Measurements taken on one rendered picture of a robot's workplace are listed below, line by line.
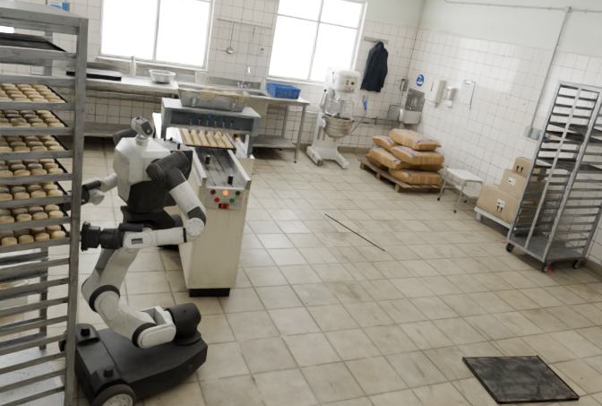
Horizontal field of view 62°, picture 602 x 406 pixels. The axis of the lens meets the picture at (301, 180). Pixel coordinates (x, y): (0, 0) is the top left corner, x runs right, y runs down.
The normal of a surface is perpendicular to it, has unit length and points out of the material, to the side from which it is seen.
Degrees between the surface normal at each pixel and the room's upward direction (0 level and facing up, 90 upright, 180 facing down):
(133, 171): 85
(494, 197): 87
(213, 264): 90
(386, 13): 90
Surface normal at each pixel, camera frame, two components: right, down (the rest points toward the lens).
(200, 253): 0.31, 0.34
